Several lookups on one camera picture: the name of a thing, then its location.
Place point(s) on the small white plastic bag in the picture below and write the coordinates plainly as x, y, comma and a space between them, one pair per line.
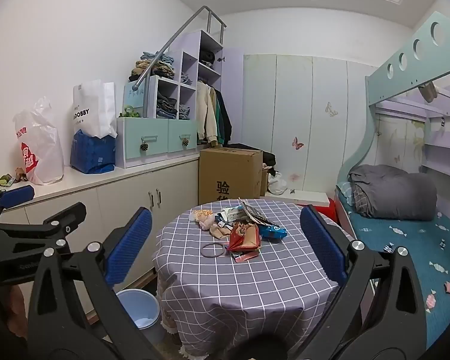
277, 184

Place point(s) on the grey checked tablecloth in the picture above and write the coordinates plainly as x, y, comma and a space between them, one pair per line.
247, 292

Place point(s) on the plaid pillow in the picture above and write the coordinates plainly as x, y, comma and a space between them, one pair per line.
350, 198

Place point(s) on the folded dark jeans stack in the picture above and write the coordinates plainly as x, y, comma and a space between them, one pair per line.
167, 107

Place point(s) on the black hanging jacket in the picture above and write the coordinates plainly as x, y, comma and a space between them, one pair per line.
227, 120

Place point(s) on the large red snack packet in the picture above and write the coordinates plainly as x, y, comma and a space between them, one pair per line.
243, 238

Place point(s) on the grey rolled quilt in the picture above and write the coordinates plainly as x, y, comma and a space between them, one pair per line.
393, 191

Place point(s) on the small teal drawer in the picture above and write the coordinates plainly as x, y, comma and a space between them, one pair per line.
176, 135

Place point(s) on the white plastic bag red print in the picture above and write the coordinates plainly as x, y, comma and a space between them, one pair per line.
41, 146

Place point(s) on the black white patterned packet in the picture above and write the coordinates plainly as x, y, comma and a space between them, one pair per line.
253, 212

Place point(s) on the beige butterfly sticker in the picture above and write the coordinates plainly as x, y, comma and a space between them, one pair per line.
332, 109

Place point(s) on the wrappers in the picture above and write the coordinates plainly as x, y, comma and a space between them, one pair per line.
204, 219

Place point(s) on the faint butterfly sticker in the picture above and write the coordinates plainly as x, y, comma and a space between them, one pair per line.
294, 176

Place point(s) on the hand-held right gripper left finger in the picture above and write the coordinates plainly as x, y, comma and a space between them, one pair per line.
129, 243

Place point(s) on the black hair band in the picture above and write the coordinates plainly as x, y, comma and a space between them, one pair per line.
213, 250

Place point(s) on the beige hanging jacket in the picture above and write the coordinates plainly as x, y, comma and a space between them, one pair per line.
206, 112

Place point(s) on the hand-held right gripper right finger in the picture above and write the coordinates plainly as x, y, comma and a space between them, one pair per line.
322, 243

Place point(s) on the white paper shopping bag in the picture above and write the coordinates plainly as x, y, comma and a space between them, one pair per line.
93, 108

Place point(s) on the teal lilac bunk bed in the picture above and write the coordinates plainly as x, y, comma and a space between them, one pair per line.
397, 82

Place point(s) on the folded khaki clothes stack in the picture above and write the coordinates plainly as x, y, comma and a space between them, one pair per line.
155, 70

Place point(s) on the blue snack packet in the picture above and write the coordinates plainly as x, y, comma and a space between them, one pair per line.
273, 232

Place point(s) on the teal candy print bedsheet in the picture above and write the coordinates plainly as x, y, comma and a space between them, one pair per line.
408, 240

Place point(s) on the folded blue clothes stack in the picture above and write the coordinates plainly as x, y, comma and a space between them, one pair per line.
157, 57

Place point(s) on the pale green wardrobe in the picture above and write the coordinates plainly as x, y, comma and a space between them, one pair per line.
307, 82

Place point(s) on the light blue trash bin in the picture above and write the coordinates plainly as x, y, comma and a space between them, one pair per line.
138, 307

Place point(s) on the lilac cabinet door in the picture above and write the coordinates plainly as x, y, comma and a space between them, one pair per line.
233, 93

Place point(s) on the grey metal handrail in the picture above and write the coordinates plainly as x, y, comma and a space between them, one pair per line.
172, 43

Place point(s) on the blue woven bag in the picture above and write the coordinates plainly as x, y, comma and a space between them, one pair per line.
92, 153

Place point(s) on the white low cabinet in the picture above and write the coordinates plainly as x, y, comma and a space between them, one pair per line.
78, 210

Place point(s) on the large cardboard box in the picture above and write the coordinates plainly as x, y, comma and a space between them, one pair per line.
228, 176

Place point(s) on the light blue paper box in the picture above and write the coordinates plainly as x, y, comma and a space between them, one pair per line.
133, 95

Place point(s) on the pink butterfly sticker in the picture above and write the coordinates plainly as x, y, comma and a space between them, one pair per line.
297, 143

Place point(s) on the large teal drawer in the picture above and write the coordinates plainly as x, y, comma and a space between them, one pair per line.
135, 138

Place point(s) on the white floor platform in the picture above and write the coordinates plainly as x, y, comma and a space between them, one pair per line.
303, 195

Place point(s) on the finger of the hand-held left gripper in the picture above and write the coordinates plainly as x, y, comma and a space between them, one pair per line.
56, 217
17, 197

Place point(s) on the white blue small box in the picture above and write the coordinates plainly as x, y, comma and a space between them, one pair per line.
232, 214

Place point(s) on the folded black clothes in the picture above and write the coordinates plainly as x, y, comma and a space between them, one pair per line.
207, 58

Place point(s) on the lilac stepped cubby shelf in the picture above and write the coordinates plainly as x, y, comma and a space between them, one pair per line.
206, 45

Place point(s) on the green hanging jacket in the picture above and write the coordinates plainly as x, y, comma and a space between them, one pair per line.
219, 116

